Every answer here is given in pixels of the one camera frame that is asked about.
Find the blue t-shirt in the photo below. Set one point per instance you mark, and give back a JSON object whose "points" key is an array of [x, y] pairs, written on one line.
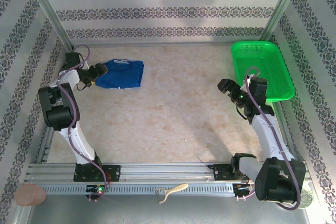
{"points": [[123, 77]]}

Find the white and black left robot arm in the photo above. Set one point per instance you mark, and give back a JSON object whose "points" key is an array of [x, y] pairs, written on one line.
{"points": [[78, 142]]}

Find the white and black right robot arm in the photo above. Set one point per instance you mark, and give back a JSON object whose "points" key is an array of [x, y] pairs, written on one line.
{"points": [[270, 134]]}

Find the green plastic basket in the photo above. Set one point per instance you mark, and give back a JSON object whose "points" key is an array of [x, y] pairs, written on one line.
{"points": [[273, 61]]}

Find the small circuit board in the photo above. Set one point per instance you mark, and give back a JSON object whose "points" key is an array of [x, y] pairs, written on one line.
{"points": [[242, 186], [99, 189]]}

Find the cream vegetable peeler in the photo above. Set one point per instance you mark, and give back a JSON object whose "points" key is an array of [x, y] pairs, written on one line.
{"points": [[179, 187]]}

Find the round green patterned disc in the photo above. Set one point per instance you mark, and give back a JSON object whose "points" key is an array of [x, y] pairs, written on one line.
{"points": [[307, 197]]}

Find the translucent pink cup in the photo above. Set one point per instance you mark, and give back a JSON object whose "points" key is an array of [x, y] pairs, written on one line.
{"points": [[30, 195]]}

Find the aluminium side frame rail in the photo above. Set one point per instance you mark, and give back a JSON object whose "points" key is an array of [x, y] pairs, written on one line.
{"points": [[45, 150], [288, 132]]}

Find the long aluminium frame rail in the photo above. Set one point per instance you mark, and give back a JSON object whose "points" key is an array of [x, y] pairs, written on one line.
{"points": [[157, 44]]}

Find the aluminium frame post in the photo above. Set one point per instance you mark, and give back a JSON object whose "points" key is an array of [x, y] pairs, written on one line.
{"points": [[283, 6], [47, 9]]}

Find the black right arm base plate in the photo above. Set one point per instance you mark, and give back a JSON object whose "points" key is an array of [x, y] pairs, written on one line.
{"points": [[220, 171]]}

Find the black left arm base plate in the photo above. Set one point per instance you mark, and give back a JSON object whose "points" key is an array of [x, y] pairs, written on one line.
{"points": [[115, 172]]}

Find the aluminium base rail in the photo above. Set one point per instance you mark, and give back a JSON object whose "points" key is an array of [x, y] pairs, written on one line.
{"points": [[162, 171]]}

